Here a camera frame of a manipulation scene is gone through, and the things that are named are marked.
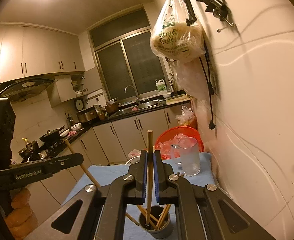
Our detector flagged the cream upper kitchen cabinets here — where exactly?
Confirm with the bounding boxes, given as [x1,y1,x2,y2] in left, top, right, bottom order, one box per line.
[0,22,86,88]

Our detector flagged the kitchen window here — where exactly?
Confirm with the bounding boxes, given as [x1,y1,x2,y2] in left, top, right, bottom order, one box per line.
[88,5,173,101]

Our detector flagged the red plastic basket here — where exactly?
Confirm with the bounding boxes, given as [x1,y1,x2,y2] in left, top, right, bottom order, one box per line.
[154,127,204,160]

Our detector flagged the round wall dial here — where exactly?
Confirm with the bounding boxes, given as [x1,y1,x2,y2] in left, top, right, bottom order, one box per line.
[74,97,86,112]

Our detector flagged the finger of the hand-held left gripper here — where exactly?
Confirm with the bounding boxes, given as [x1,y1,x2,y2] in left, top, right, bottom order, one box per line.
[49,153,84,174]

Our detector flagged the silver rice cooker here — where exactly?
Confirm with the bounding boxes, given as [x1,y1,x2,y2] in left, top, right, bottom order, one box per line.
[76,106,99,124]

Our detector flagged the single wooden chopstick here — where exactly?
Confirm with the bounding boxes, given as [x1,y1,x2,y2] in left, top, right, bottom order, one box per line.
[64,139,140,227]

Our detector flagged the black pan on stove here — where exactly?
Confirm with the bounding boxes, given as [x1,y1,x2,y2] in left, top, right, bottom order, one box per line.
[18,140,40,158]

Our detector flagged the black range hood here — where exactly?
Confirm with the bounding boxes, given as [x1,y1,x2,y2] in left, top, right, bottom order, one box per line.
[0,78,58,103]

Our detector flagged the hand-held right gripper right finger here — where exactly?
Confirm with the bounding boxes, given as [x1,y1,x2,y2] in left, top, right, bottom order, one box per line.
[153,150,275,240]

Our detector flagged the blue towel table cover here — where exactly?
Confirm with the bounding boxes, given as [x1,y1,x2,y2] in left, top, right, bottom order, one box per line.
[62,152,218,240]

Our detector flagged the white green detergent bottle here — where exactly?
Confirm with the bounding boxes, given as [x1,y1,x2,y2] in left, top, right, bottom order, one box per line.
[155,79,168,94]

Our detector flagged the black cable with plug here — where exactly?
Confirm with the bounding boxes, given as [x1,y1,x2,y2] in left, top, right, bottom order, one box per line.
[199,55,219,130]

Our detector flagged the black wok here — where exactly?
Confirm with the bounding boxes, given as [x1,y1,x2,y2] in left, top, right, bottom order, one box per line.
[39,125,66,142]

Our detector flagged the clear glass pitcher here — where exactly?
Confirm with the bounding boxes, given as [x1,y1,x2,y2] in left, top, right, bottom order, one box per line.
[171,137,201,177]

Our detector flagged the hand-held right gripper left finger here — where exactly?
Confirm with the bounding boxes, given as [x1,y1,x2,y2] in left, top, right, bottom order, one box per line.
[38,150,148,240]

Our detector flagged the wall shelf with bowls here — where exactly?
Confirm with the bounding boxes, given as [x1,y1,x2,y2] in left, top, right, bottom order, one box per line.
[70,74,86,97]

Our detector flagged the plastic bag with bread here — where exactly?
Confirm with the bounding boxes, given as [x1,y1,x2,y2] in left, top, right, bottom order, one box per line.
[150,0,206,63]

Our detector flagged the copper cooking pot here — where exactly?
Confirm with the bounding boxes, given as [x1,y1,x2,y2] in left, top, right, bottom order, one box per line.
[104,97,120,114]

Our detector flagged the person's left hand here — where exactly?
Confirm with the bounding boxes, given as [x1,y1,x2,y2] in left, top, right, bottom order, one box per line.
[5,187,39,240]

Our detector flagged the metal sink faucet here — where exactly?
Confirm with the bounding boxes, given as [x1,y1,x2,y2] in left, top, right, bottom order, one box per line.
[124,85,141,106]

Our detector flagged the black perforated utensil holder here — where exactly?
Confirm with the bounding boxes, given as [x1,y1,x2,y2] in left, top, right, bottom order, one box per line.
[138,205,174,239]

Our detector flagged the translucent plastic bag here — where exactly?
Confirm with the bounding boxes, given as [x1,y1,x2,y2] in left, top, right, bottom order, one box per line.
[173,60,215,101]

